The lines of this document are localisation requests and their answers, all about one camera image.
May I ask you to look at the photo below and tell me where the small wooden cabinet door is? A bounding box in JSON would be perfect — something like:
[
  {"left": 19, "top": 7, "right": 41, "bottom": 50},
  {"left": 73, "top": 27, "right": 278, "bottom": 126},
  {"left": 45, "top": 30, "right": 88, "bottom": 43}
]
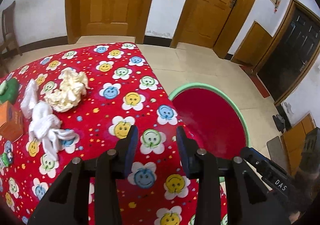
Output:
[{"left": 231, "top": 21, "right": 273, "bottom": 68}]

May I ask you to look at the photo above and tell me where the wooden door right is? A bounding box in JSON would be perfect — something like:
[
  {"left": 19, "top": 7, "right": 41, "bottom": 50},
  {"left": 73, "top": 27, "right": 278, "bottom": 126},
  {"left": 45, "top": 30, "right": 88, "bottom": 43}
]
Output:
[{"left": 170, "top": 0, "right": 255, "bottom": 59}]

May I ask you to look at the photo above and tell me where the green clover-shaped container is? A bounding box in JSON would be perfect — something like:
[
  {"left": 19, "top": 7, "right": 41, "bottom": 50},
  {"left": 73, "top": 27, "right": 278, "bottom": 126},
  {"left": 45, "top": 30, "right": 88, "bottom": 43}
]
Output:
[{"left": 0, "top": 78, "right": 20, "bottom": 105}]

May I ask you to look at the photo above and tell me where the dark open doorway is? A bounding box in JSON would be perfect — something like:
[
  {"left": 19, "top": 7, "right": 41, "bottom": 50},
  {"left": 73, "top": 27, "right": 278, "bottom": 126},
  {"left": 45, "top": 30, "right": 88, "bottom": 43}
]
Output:
[{"left": 254, "top": 0, "right": 319, "bottom": 106}]

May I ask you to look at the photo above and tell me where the cream paper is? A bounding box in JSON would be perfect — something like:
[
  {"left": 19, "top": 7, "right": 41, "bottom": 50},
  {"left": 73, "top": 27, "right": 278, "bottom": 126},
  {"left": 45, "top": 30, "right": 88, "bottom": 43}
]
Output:
[{"left": 44, "top": 68, "right": 91, "bottom": 113}]

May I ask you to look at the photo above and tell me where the white tissue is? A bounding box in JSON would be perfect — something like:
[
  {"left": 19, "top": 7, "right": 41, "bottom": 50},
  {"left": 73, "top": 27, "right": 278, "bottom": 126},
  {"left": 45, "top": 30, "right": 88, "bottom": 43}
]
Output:
[{"left": 20, "top": 79, "right": 79, "bottom": 161}]

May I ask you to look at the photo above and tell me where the wooden dining chair far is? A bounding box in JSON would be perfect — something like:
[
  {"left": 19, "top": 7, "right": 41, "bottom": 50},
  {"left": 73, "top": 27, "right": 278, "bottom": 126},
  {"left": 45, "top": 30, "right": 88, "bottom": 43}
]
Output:
[{"left": 0, "top": 0, "right": 23, "bottom": 60}]

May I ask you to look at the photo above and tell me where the red smiley flower tablecloth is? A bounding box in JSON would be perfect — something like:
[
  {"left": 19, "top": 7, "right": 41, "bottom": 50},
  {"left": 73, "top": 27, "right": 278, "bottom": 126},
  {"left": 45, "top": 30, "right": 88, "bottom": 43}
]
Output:
[{"left": 0, "top": 41, "right": 228, "bottom": 225}]

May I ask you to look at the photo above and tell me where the orange cardboard box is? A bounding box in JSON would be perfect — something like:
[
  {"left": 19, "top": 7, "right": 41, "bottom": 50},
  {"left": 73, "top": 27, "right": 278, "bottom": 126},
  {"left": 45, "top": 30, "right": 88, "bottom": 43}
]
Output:
[{"left": 0, "top": 101, "right": 24, "bottom": 142}]

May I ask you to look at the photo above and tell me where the red bin with green rim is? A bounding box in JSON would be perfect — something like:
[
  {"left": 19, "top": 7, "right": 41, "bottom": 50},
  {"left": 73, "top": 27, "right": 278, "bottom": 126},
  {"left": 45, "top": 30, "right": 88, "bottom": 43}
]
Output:
[{"left": 168, "top": 82, "right": 252, "bottom": 183}]

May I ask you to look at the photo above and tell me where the green toy keychain figure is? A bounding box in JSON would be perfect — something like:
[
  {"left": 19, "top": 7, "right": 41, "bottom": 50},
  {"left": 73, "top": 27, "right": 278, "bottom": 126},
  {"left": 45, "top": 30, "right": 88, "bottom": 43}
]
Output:
[{"left": 1, "top": 141, "right": 13, "bottom": 168}]

